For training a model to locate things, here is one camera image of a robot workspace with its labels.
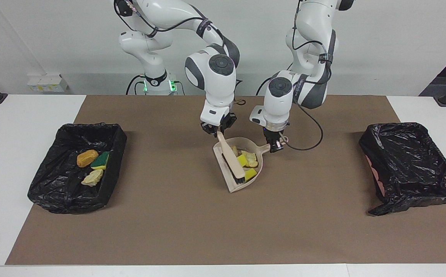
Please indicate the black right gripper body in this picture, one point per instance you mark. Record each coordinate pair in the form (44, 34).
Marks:
(220, 124)

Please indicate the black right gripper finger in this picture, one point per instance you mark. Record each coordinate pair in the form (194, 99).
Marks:
(208, 129)
(230, 124)

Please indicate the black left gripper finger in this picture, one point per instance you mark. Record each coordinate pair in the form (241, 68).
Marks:
(283, 140)
(275, 147)

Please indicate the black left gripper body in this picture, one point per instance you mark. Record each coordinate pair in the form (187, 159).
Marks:
(272, 135)

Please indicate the beige plastic dustpan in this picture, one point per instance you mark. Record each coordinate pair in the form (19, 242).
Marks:
(263, 149)

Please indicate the beige rock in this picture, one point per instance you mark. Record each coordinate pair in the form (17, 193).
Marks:
(250, 158)

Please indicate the small yellow sponge piece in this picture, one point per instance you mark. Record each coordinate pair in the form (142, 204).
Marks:
(242, 160)

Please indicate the notched yellow sponge piece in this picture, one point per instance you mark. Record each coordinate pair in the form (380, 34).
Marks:
(250, 175)

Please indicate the beige hand brush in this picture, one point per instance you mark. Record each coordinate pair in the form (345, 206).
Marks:
(232, 161)

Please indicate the yellow sponge green backing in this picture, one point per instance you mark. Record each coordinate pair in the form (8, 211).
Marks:
(100, 161)

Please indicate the orange brown bread roll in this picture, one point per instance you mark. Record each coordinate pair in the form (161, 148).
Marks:
(87, 158)

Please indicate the striped beige bread chunk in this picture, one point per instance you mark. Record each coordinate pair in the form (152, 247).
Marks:
(92, 177)

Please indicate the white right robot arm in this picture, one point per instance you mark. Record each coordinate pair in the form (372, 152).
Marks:
(211, 84)

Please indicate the pink bin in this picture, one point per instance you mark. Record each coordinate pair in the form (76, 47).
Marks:
(379, 184)

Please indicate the black plastic trash bag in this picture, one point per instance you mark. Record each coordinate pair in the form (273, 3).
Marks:
(411, 165)
(53, 192)

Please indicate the brown table mat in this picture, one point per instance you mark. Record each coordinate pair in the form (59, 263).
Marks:
(207, 238)

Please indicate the white wall socket box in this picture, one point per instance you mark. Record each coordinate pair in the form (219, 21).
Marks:
(47, 82)

